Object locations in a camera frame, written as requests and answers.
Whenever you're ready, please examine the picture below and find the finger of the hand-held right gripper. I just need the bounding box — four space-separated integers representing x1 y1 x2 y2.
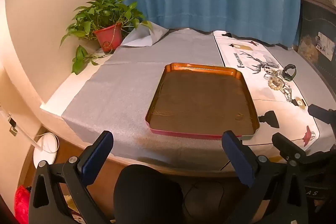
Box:
272 132 307 162
308 104 336 127

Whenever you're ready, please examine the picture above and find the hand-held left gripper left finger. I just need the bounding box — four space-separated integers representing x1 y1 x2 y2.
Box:
28 131 114 224

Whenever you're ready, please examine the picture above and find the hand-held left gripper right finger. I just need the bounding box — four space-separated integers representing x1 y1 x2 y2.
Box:
222 131 309 224

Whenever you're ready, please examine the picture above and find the wooden bead bracelet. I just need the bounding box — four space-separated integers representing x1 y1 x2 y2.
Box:
268 76 286 91

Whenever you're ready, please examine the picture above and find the copper metal tray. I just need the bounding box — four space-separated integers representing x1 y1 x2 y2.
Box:
145 63 260 139

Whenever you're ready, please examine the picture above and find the white round device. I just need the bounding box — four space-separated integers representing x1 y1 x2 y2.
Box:
33 133 60 168

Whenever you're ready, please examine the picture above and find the grey table cloth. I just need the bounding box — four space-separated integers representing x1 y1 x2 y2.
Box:
62 28 330 163

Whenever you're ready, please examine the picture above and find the black rounded object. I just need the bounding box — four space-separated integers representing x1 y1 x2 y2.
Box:
113 164 184 224

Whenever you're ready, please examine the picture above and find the white card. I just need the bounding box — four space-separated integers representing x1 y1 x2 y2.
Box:
317 32 336 59

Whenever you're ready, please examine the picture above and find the red cloth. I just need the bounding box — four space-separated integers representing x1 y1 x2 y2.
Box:
14 185 31 224

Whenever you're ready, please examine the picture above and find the dark decorated board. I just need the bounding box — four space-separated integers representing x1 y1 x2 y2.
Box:
296 0 336 101

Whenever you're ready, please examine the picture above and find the white printed table runner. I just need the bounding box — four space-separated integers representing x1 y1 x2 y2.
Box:
213 30 320 147

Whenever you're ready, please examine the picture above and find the red flower pot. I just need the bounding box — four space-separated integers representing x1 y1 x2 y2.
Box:
93 22 123 54

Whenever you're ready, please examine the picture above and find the green leafy houseplant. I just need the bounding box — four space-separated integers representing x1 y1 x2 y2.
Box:
60 0 153 75

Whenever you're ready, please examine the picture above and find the black and green bracelet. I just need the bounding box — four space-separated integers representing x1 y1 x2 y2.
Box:
282 64 297 82

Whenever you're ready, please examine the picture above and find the white cable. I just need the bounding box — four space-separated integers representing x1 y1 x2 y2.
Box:
0 105 57 154

